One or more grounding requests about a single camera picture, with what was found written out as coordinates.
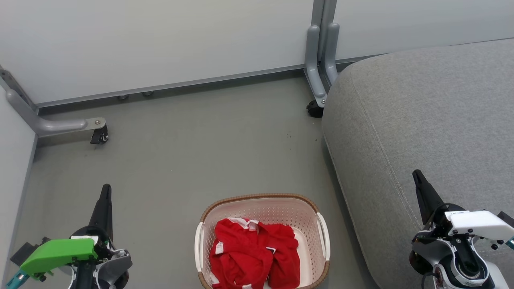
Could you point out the white rolling partition panel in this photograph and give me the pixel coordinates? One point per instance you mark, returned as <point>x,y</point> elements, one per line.
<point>421,20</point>

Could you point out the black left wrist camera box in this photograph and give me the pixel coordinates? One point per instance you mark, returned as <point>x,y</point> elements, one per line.
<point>28,249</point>

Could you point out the grey double-leg partition stand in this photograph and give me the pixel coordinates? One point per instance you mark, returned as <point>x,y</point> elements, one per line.
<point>315,68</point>

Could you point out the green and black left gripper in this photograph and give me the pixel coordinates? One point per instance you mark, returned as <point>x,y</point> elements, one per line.
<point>60,251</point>

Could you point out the white laundry basket brown rim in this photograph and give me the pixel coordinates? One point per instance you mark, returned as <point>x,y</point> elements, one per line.
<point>281,210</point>

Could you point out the white side partition panel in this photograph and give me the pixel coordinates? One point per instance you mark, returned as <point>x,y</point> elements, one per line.
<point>14,160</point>

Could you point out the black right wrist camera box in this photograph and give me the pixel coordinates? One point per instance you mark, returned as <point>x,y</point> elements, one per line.
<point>506,218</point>

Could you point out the red basketball jersey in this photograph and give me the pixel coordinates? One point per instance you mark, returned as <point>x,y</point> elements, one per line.
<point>249,257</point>

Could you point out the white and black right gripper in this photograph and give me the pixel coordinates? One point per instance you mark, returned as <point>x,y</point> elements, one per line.
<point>478,222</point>

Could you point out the black caster wheel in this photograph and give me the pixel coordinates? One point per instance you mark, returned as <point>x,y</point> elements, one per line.
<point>100,135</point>
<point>315,109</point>

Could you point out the grey fabric sofa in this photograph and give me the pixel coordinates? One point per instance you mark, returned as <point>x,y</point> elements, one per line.
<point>421,120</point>

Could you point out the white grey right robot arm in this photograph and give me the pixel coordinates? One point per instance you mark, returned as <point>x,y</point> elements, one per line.
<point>453,261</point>

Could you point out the wide white partition panel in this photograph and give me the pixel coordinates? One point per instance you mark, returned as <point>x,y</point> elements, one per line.
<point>160,40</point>

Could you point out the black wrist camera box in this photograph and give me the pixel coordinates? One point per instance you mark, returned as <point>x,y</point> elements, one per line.
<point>28,249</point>
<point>506,218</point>

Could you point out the grey single-leg partition stand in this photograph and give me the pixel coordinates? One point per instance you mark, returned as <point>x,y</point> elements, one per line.
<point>48,125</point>

